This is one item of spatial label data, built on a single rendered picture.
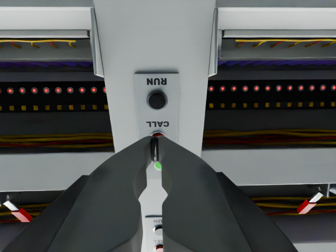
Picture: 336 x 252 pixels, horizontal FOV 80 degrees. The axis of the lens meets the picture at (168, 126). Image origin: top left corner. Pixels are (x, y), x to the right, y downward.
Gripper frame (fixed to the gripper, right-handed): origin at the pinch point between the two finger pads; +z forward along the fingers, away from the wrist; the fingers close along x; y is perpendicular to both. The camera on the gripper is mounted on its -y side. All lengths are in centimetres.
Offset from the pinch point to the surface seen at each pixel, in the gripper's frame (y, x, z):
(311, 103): 6.8, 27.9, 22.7
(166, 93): -0.7, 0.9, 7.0
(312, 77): 2.3, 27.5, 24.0
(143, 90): -1.0, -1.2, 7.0
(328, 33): -5.5, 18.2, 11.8
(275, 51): -3.5, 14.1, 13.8
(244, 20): -6.7, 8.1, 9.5
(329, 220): 32, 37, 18
